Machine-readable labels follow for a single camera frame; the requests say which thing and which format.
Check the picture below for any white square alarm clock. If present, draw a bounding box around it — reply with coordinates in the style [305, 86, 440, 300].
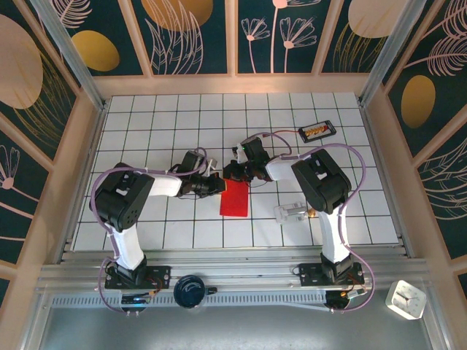
[385, 279, 428, 321]

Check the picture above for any dark blue mug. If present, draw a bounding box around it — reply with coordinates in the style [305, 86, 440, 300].
[172, 275, 219, 310]

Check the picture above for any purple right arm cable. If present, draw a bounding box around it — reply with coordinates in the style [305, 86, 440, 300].
[246, 131, 375, 314]

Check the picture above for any black battery holder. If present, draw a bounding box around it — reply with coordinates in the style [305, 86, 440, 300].
[298, 120, 337, 144]

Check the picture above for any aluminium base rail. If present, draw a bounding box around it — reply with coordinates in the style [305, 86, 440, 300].
[35, 244, 432, 295]

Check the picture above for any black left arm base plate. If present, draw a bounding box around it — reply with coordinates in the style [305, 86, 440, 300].
[104, 265, 172, 290]

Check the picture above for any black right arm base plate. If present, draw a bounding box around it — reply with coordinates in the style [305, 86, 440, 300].
[298, 262, 366, 287]

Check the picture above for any aluminium corner post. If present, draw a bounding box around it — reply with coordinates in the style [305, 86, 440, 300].
[28, 0, 109, 112]
[358, 0, 430, 107]

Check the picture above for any slotted grey cable duct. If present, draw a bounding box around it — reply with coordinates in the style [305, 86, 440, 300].
[50, 292, 329, 308]

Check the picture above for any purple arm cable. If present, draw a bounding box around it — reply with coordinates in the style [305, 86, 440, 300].
[89, 147, 209, 315]
[246, 131, 375, 314]

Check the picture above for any black controller board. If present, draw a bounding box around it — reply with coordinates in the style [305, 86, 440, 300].
[121, 291, 153, 306]
[325, 287, 368, 303]

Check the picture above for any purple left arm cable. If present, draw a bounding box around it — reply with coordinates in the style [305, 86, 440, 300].
[89, 147, 209, 315]

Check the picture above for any thin red wire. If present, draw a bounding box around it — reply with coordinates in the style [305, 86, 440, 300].
[263, 129, 301, 139]

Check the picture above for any aluminium side rail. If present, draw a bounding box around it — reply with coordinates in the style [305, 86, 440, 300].
[359, 100, 417, 260]
[54, 104, 109, 264]

